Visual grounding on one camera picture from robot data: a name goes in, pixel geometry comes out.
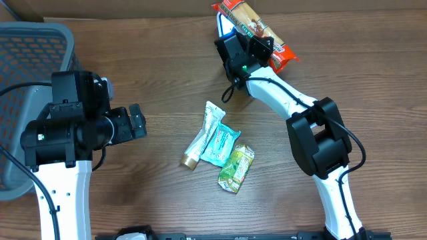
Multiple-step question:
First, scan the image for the orange spaghetti packet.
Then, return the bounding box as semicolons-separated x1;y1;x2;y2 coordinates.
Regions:
211;0;299;73

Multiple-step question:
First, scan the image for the white tube gold cap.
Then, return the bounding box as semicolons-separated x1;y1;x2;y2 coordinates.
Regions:
180;101;226;171

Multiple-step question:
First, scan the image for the teal snack packet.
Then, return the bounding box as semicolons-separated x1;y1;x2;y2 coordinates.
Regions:
201;122;241;167

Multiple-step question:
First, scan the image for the green tea packet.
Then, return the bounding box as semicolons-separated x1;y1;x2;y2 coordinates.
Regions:
218;144;255;193

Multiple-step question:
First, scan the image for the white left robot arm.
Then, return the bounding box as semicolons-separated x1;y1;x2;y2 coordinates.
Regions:
20;71;147;239

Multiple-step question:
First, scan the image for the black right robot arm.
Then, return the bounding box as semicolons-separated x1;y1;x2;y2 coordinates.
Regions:
214;31;363;239

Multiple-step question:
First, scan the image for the white barcode scanner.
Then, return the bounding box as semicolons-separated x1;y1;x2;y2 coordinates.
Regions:
216;12;235;37

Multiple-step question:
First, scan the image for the grey plastic mesh basket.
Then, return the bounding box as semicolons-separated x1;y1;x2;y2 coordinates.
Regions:
0;21;83;202

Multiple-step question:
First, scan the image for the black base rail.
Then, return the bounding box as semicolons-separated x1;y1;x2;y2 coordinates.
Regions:
95;225;393;240

